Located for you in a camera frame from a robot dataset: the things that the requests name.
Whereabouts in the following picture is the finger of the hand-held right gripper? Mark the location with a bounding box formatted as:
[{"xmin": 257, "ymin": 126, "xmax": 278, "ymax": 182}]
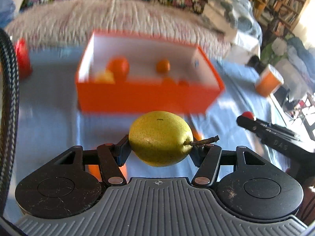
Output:
[{"xmin": 236, "ymin": 115, "xmax": 272, "ymax": 138}]

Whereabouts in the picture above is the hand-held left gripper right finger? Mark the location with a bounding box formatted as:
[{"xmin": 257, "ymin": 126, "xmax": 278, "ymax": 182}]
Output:
[{"xmin": 190, "ymin": 140, "xmax": 271, "ymax": 188}]

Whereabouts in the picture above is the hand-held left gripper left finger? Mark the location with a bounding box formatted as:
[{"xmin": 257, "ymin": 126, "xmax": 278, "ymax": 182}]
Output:
[{"xmin": 52, "ymin": 135, "xmax": 131, "ymax": 186}]

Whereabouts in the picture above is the green pear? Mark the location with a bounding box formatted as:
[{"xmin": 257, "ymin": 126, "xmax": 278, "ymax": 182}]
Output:
[{"xmin": 128, "ymin": 111, "xmax": 220, "ymax": 168}]

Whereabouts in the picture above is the orange cardboard box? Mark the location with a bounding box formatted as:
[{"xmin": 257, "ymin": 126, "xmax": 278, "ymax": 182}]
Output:
[{"xmin": 76, "ymin": 29, "xmax": 225, "ymax": 115}]

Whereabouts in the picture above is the yellow lemon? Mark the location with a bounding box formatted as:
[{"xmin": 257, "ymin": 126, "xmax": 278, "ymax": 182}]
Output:
[{"xmin": 95, "ymin": 70, "xmax": 116, "ymax": 84}]

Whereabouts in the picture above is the large orange-red tomato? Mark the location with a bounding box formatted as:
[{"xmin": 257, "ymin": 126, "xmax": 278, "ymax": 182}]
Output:
[{"xmin": 107, "ymin": 57, "xmax": 130, "ymax": 82}]

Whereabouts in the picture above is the small orange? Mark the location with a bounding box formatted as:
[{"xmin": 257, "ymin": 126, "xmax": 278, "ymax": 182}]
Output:
[{"xmin": 156, "ymin": 59, "xmax": 171, "ymax": 74}]

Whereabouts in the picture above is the orange paper cup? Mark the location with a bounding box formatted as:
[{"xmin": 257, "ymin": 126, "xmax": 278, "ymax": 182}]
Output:
[{"xmin": 254, "ymin": 64, "xmax": 284, "ymax": 97}]

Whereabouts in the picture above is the green bag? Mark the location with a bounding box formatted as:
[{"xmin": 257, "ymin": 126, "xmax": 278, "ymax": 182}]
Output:
[{"xmin": 260, "ymin": 39, "xmax": 289, "ymax": 63}]

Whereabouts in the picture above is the blue printed cloth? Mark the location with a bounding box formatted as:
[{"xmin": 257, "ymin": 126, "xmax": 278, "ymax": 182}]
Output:
[{"xmin": 4, "ymin": 45, "xmax": 298, "ymax": 217}]

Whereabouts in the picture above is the pile of grey-blue clothes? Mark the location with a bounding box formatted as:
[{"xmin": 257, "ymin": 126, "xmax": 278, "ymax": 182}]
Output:
[{"xmin": 204, "ymin": 0, "xmax": 262, "ymax": 63}]

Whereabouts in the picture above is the wooden bookshelf with books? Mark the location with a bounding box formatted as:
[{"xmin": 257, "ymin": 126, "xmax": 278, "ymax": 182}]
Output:
[{"xmin": 239, "ymin": 0, "xmax": 315, "ymax": 38}]

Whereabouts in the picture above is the red glass jar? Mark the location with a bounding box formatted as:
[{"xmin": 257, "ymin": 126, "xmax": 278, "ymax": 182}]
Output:
[{"xmin": 14, "ymin": 39, "xmax": 33, "ymax": 75}]

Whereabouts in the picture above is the beige quilted blanket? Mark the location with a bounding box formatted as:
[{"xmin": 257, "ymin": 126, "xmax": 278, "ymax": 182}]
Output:
[{"xmin": 5, "ymin": 0, "xmax": 232, "ymax": 62}]

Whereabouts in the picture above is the black braided cable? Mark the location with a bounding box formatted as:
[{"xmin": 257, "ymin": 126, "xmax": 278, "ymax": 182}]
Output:
[{"xmin": 0, "ymin": 28, "xmax": 20, "ymax": 218}]

